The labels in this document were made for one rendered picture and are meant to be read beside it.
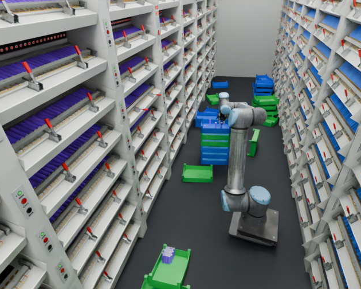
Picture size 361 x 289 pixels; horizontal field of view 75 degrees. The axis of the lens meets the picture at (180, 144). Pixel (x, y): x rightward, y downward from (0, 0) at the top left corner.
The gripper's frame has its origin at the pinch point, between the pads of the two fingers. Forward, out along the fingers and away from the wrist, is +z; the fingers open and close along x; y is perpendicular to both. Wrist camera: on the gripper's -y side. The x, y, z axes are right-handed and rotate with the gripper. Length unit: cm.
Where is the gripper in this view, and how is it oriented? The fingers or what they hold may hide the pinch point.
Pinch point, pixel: (221, 122)
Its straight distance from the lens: 248.9
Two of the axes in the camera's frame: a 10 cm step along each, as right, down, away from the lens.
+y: -1.0, 7.4, -6.7
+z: 0.7, 6.7, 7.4
